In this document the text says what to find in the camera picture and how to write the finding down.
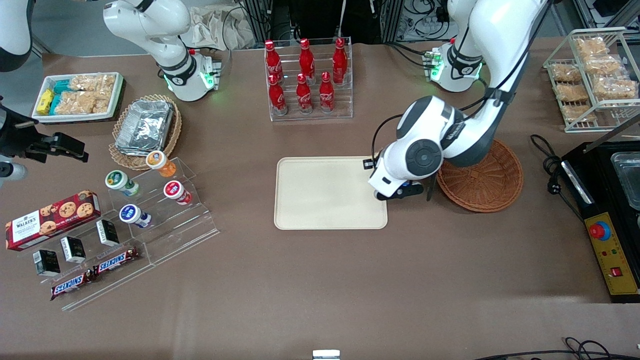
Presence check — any clear acrylic stepped display stand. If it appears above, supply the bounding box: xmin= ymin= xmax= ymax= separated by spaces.
xmin=17 ymin=157 xmax=220 ymax=312

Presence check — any yellow snack packet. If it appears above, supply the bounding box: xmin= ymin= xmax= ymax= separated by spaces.
xmin=37 ymin=89 xmax=55 ymax=115

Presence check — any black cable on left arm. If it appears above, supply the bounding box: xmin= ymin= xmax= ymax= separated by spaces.
xmin=362 ymin=0 xmax=553 ymax=169

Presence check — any clear rice cracker snack pack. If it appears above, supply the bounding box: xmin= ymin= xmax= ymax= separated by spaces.
xmin=54 ymin=91 xmax=112 ymax=116
xmin=592 ymin=77 xmax=638 ymax=101
xmin=69 ymin=74 xmax=117 ymax=94
xmin=556 ymin=82 xmax=590 ymax=103
xmin=561 ymin=103 xmax=598 ymax=123
xmin=550 ymin=62 xmax=583 ymax=83
xmin=575 ymin=37 xmax=610 ymax=58
xmin=585 ymin=54 xmax=626 ymax=77

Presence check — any Snickers chocolate bar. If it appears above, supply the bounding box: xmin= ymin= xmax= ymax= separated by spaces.
xmin=50 ymin=270 xmax=97 ymax=301
xmin=93 ymin=247 xmax=142 ymax=277

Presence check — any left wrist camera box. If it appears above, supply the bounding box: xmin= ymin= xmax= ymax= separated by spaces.
xmin=368 ymin=169 xmax=402 ymax=198

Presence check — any black cable bundle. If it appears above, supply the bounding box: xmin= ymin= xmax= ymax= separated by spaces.
xmin=402 ymin=0 xmax=451 ymax=42

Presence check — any black electric appliance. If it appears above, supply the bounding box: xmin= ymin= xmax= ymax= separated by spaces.
xmin=561 ymin=141 xmax=640 ymax=236

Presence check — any black power cable with plug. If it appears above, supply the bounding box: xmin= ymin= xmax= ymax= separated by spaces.
xmin=530 ymin=134 xmax=586 ymax=221

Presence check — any red cola bottle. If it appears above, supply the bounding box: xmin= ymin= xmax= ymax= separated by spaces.
xmin=295 ymin=73 xmax=314 ymax=115
xmin=264 ymin=40 xmax=284 ymax=85
xmin=318 ymin=71 xmax=336 ymax=114
xmin=268 ymin=74 xmax=288 ymax=117
xmin=332 ymin=37 xmax=348 ymax=85
xmin=298 ymin=38 xmax=316 ymax=81

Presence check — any clear acrylic bottle rack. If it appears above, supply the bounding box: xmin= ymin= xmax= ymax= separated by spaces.
xmin=263 ymin=37 xmax=354 ymax=122

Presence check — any black floor cable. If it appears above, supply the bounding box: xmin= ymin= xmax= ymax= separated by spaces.
xmin=472 ymin=337 xmax=640 ymax=360

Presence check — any white rectangular snack tray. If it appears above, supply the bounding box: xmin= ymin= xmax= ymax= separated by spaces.
xmin=31 ymin=72 xmax=126 ymax=124

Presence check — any orange yogurt cup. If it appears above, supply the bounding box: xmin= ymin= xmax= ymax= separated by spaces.
xmin=145 ymin=150 xmax=177 ymax=178

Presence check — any steel food container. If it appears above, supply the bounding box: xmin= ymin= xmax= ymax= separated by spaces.
xmin=611 ymin=151 xmax=640 ymax=212

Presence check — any small black carton box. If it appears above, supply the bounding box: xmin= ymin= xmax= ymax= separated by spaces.
xmin=96 ymin=219 xmax=121 ymax=247
xmin=32 ymin=249 xmax=62 ymax=278
xmin=60 ymin=236 xmax=87 ymax=264

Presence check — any brown wicker basket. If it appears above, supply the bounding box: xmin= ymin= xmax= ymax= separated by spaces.
xmin=436 ymin=139 xmax=525 ymax=213

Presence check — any green yogurt cup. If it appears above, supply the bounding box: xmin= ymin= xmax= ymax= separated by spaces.
xmin=104 ymin=170 xmax=140 ymax=197

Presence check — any white wire shelf rack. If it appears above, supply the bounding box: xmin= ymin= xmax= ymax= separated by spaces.
xmin=543 ymin=27 xmax=640 ymax=133

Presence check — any aluminium foil container stack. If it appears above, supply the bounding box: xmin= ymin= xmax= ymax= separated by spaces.
xmin=115 ymin=99 xmax=174 ymax=156

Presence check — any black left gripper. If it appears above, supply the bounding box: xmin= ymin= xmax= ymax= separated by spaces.
xmin=376 ymin=177 xmax=435 ymax=202

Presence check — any beige plastic tray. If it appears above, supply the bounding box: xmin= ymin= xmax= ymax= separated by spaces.
xmin=274 ymin=156 xmax=389 ymax=231

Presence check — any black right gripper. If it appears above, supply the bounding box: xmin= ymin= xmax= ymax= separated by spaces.
xmin=0 ymin=118 xmax=90 ymax=163

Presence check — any light wicker basket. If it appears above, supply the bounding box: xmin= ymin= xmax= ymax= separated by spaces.
xmin=108 ymin=94 xmax=183 ymax=172

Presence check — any red yogurt cup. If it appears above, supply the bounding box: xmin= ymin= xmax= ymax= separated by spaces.
xmin=163 ymin=180 xmax=193 ymax=206

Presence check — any blue yogurt cup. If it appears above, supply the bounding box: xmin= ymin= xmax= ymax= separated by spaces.
xmin=118 ymin=204 xmax=152 ymax=229

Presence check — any red Walkers cookie box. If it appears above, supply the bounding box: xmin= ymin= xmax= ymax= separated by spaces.
xmin=5 ymin=190 xmax=102 ymax=252

